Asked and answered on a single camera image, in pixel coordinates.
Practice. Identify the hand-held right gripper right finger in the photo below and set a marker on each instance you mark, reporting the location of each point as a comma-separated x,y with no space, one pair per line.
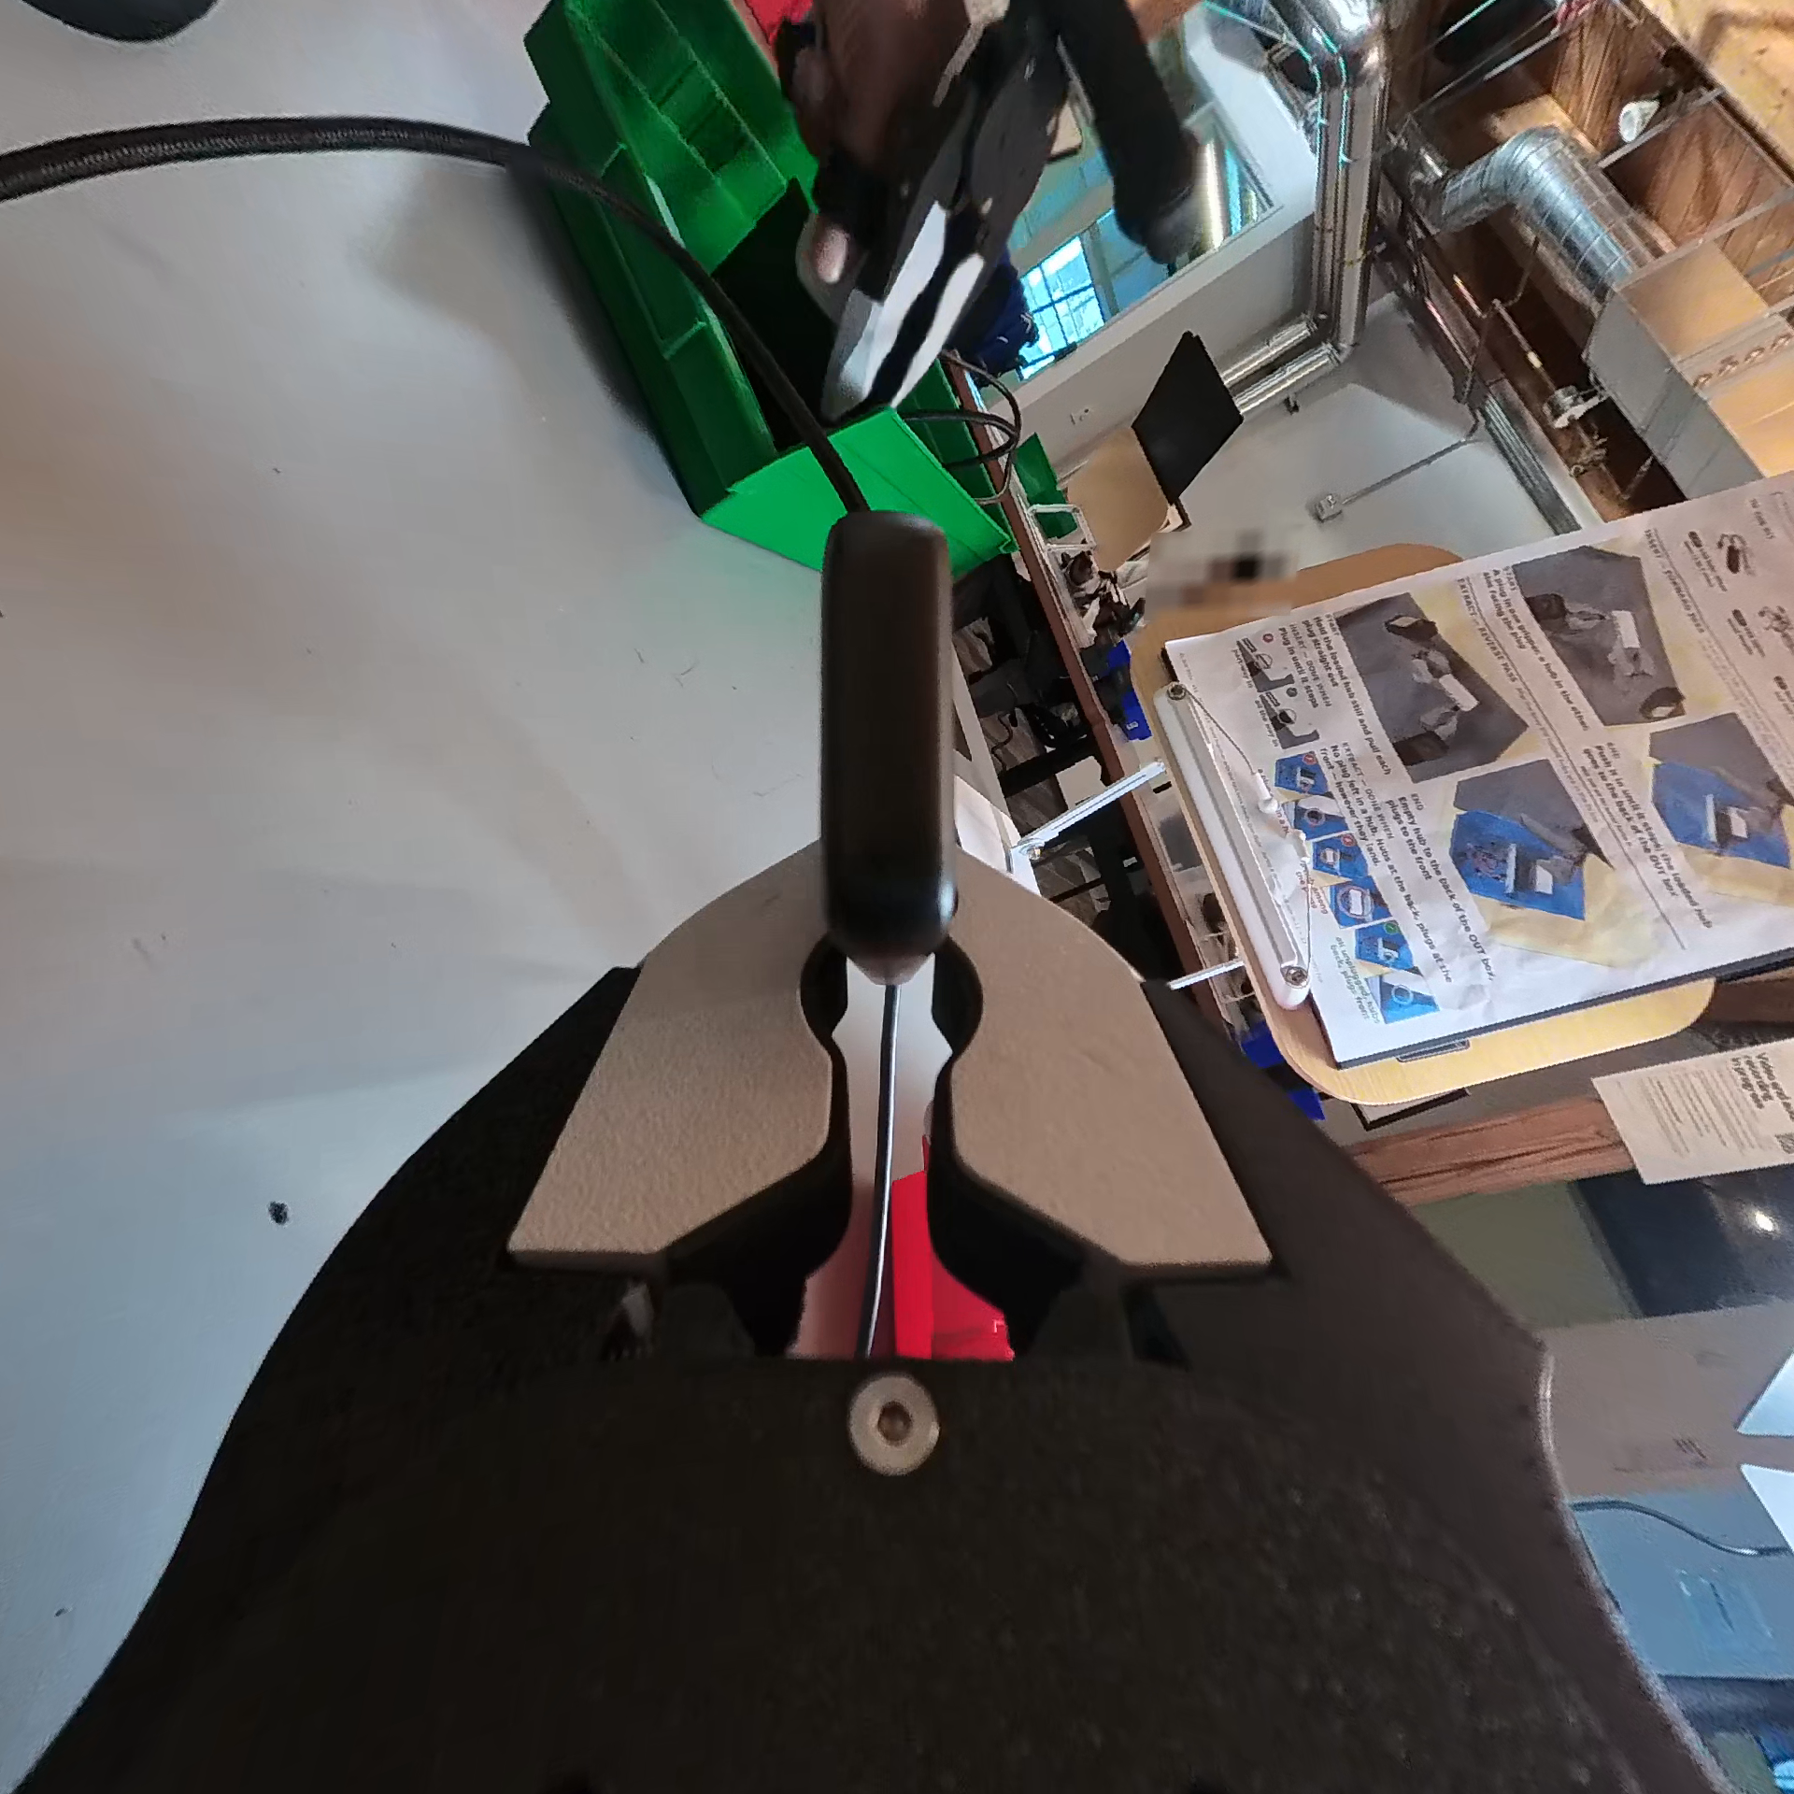
1106,1123

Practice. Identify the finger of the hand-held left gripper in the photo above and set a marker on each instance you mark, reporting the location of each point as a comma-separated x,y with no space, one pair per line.
946,309
870,337

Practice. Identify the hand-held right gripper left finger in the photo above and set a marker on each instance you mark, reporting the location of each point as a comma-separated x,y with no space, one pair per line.
687,1108

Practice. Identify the green plastic bin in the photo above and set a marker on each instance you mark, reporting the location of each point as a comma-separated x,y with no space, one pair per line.
674,210

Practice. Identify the red plastic bin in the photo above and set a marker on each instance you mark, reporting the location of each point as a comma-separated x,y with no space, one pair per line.
918,1260

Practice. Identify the black usb hub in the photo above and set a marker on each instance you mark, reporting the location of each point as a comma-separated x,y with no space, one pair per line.
892,729

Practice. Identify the person's left hand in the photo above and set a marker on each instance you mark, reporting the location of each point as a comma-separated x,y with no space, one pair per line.
883,72

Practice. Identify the small green bin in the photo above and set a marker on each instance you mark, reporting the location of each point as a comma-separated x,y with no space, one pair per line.
1045,483

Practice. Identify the black flat panel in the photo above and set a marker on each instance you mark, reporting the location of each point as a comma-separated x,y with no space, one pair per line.
1183,414

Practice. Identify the wooden poster board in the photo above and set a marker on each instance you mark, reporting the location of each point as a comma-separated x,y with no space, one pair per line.
1515,1046

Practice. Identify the instruction poster sheet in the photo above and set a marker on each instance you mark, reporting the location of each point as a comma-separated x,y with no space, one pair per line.
1515,785

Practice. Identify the small paper note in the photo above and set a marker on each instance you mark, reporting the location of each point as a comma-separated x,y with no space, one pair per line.
1696,1108

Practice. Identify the white box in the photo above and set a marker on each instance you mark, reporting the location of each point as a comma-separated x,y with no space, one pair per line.
1773,1417

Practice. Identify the black wrist rest pad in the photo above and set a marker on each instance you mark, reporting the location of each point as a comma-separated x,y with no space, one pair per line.
112,13

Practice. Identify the silver duct pipes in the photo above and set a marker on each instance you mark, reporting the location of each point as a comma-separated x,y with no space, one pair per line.
1339,169

